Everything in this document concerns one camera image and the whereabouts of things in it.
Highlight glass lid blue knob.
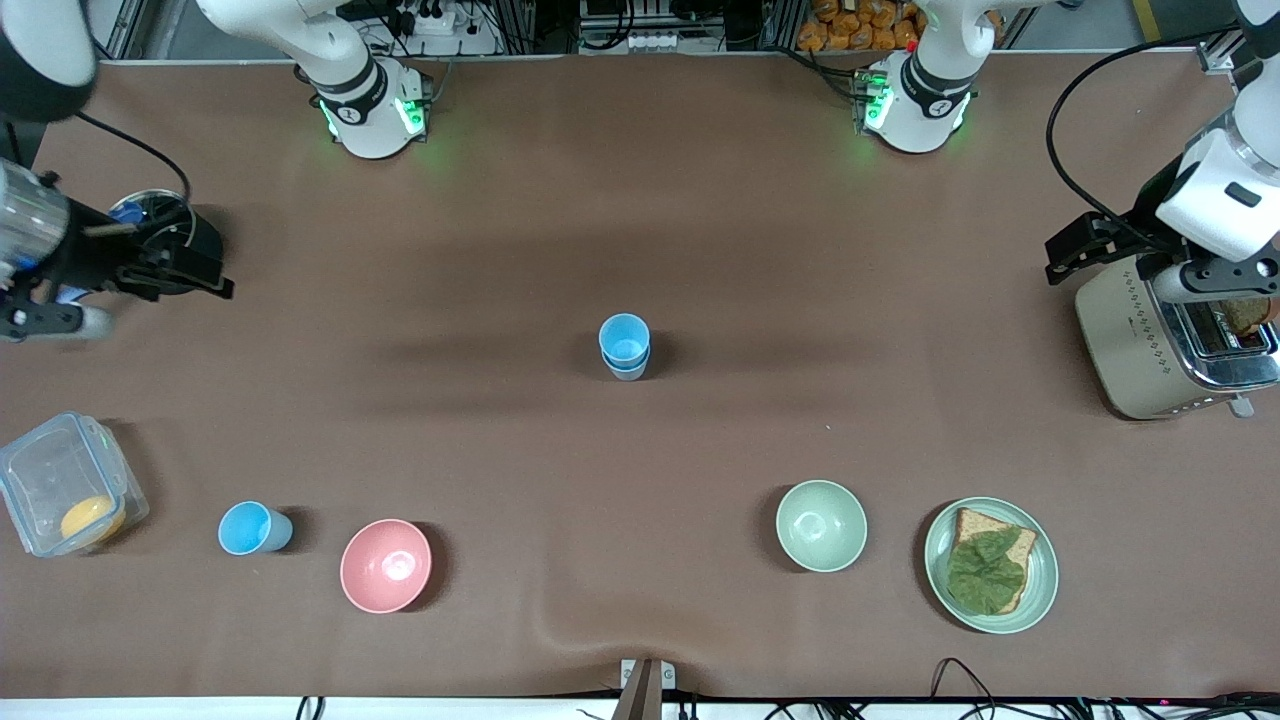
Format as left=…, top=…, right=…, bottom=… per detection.
left=108, top=190, right=194, bottom=251

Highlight orange snack bags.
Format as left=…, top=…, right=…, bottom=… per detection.
left=800, top=0, right=931, bottom=53

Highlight black pot blue handle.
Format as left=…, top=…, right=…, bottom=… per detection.
left=50, top=190, right=226, bottom=306

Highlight aluminium frame profile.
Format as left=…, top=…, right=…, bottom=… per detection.
left=1198, top=20, right=1246, bottom=76

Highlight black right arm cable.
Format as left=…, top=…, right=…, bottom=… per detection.
left=75, top=112, right=193, bottom=201

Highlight brown toast slice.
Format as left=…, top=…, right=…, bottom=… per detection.
left=1222, top=298, right=1273, bottom=336

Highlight pale grey-blue plastic cup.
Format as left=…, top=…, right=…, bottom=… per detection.
left=603, top=345, right=652, bottom=383

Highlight pale green bowl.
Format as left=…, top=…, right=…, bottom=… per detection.
left=776, top=480, right=868, bottom=573

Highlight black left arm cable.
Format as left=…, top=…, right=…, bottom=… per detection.
left=1045, top=30, right=1246, bottom=246

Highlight clear plastic container blue seal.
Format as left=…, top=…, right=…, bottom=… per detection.
left=0, top=411, right=150, bottom=558

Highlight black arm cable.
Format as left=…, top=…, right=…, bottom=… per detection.
left=1045, top=30, right=1246, bottom=246
left=75, top=112, right=193, bottom=201

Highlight black looped cable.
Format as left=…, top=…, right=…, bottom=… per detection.
left=930, top=657, right=1001, bottom=716

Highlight pink bowl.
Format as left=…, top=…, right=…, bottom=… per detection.
left=340, top=518, right=433, bottom=614

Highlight blue plastic cup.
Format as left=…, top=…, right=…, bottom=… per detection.
left=218, top=501, right=294, bottom=556
left=598, top=313, right=652, bottom=367

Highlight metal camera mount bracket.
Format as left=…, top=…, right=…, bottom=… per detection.
left=612, top=657, right=677, bottom=720

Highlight yellow round fruit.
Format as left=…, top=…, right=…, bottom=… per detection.
left=60, top=496, right=126, bottom=546

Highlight pale green plate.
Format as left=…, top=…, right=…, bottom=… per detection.
left=923, top=497, right=1059, bottom=635

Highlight brown bread slice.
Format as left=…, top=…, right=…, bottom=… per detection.
left=950, top=507, right=1039, bottom=614

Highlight green lettuce leaf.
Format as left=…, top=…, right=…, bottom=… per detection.
left=946, top=527, right=1028, bottom=616

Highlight beige metal toaster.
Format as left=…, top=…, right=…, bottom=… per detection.
left=1075, top=255, right=1280, bottom=421

